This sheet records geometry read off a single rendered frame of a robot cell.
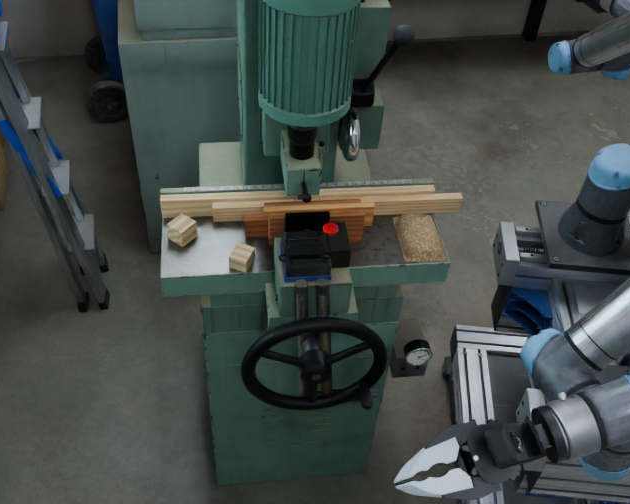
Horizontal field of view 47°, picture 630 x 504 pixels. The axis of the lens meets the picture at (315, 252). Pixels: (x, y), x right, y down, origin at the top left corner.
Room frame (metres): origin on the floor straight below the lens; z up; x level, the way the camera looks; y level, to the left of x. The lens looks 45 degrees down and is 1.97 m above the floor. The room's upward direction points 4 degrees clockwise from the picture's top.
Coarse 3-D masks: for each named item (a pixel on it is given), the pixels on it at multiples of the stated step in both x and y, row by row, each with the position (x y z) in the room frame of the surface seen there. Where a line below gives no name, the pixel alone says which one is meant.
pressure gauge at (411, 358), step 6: (414, 342) 1.01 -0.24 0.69; (420, 342) 1.01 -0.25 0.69; (426, 342) 1.01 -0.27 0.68; (408, 348) 0.99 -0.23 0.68; (414, 348) 0.99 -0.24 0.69; (420, 348) 0.99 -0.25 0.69; (426, 348) 0.99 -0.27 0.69; (408, 354) 0.98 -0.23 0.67; (414, 354) 0.99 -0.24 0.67; (420, 354) 0.99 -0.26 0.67; (426, 354) 0.99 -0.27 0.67; (432, 354) 0.99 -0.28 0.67; (408, 360) 0.98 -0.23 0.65; (414, 360) 0.99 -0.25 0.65; (420, 360) 0.99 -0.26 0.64; (426, 360) 0.99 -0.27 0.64
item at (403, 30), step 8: (400, 32) 1.06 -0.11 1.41; (408, 32) 1.06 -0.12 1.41; (400, 40) 1.06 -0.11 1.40; (408, 40) 1.06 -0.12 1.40; (392, 48) 1.11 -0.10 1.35; (384, 56) 1.15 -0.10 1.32; (392, 56) 1.13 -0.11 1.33; (384, 64) 1.16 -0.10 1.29; (376, 72) 1.20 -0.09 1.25; (360, 80) 1.33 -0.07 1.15; (368, 80) 1.25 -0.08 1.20; (352, 88) 1.31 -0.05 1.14; (360, 88) 1.30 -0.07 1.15; (368, 88) 1.31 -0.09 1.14; (352, 96) 1.30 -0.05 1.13; (360, 96) 1.30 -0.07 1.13; (368, 96) 1.30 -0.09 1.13; (352, 104) 1.30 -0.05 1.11; (360, 104) 1.30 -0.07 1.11; (368, 104) 1.30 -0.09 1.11
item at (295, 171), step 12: (288, 144) 1.20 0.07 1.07; (288, 156) 1.16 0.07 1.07; (288, 168) 1.12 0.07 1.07; (300, 168) 1.12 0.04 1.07; (312, 168) 1.12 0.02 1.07; (288, 180) 1.11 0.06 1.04; (300, 180) 1.12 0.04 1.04; (312, 180) 1.12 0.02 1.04; (288, 192) 1.11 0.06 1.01; (300, 192) 1.12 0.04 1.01; (312, 192) 1.12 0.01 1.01
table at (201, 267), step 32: (224, 224) 1.12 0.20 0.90; (384, 224) 1.16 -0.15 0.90; (192, 256) 1.02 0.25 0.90; (224, 256) 1.02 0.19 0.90; (256, 256) 1.03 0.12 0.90; (352, 256) 1.05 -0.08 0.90; (384, 256) 1.06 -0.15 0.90; (192, 288) 0.96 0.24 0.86; (224, 288) 0.97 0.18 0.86; (256, 288) 0.99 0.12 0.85; (352, 288) 0.99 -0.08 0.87; (288, 320) 0.90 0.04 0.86; (352, 320) 0.92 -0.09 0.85
